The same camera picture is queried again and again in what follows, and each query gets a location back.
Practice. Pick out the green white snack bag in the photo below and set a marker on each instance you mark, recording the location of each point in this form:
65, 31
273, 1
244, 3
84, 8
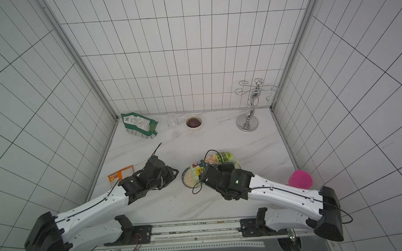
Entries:
139, 125

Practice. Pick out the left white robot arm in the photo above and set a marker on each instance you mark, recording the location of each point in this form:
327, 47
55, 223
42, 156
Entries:
98, 221

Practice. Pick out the chrome glass holder stand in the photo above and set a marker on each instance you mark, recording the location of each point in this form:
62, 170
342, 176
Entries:
248, 122

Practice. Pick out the green Quaker oats bag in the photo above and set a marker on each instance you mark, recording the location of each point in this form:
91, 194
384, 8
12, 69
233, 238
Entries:
218, 158

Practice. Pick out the aluminium mounting rail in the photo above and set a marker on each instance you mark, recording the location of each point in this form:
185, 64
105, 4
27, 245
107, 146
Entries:
193, 231

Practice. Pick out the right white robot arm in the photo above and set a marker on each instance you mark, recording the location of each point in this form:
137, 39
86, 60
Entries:
315, 210

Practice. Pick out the clear wine glass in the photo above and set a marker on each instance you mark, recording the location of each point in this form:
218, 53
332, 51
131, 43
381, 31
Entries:
172, 121

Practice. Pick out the orange snack packet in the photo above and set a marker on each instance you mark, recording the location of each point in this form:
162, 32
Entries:
121, 174

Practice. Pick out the blue patterned breakfast bowl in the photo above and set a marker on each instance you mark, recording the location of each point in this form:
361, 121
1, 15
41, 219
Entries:
190, 176

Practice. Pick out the pink plastic cup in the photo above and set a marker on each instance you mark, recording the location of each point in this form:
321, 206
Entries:
301, 179

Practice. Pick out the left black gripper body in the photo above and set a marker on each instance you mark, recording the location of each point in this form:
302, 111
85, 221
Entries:
166, 177

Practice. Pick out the white bowl with red fruit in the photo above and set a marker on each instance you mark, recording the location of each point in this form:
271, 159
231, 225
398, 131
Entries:
194, 122

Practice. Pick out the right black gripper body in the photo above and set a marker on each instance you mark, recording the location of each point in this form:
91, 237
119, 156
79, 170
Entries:
206, 175

